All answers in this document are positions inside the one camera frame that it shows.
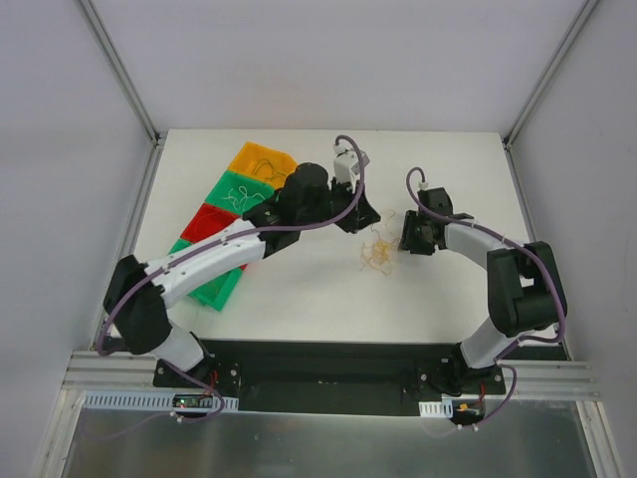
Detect yellow orange wires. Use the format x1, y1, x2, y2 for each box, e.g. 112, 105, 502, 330
357, 208, 403, 276

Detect dark wire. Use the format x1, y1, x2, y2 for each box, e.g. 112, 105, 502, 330
251, 157, 290, 183

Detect long orange wire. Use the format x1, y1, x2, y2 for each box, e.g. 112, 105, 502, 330
193, 208, 225, 235

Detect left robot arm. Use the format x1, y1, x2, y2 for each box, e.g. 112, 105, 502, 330
104, 163, 380, 387

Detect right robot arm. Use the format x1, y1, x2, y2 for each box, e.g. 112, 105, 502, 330
398, 187, 567, 396

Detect orange plastic bin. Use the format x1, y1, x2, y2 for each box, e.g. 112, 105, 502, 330
228, 141, 298, 189

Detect upper green plastic bin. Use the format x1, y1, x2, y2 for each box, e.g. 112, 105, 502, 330
205, 171, 275, 216

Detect green plastic bin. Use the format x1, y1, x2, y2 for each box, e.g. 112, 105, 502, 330
205, 171, 275, 216
189, 266, 245, 312

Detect red plastic bin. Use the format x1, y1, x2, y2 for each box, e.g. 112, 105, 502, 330
180, 203, 239, 243

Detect lower green plastic bin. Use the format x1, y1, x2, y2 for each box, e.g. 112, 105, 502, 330
189, 266, 245, 312

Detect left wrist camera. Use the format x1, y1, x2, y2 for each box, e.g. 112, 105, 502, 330
333, 148, 369, 186

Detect right aluminium frame post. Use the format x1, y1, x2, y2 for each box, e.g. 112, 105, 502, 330
502, 0, 602, 151

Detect aluminium frame post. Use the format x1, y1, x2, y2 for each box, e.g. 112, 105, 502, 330
75, 0, 162, 146
502, 0, 602, 151

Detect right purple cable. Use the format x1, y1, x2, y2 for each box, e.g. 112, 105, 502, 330
406, 167, 568, 432

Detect right white cable duct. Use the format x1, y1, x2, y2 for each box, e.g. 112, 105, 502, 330
418, 399, 454, 419

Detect white cable duct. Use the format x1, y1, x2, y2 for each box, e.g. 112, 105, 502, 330
84, 391, 239, 413
418, 399, 454, 419

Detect aluminium rail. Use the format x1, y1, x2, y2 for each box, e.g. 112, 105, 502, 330
503, 360, 601, 401

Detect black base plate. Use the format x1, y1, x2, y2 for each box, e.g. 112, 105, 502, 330
97, 336, 571, 417

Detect left aluminium frame post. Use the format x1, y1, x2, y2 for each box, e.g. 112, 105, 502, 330
75, 0, 162, 146

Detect left white cable duct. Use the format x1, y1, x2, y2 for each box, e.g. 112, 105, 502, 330
84, 391, 239, 413

